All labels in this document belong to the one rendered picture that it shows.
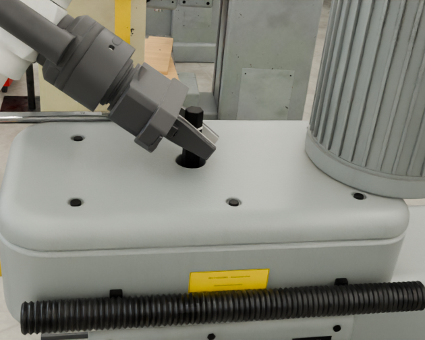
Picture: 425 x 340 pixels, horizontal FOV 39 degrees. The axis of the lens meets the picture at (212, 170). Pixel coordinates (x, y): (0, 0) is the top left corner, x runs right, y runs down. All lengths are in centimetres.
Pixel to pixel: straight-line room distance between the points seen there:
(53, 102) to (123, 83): 191
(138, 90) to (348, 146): 25
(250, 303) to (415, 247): 31
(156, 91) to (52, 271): 23
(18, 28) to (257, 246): 34
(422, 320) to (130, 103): 47
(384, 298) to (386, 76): 25
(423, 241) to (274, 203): 30
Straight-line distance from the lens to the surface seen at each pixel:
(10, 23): 66
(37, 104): 536
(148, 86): 69
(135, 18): 246
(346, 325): 80
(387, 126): 69
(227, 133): 81
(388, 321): 84
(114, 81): 68
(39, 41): 66
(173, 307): 66
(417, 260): 87
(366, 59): 68
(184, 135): 70
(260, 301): 68
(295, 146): 80
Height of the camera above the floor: 225
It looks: 30 degrees down
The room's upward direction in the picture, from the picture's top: 6 degrees clockwise
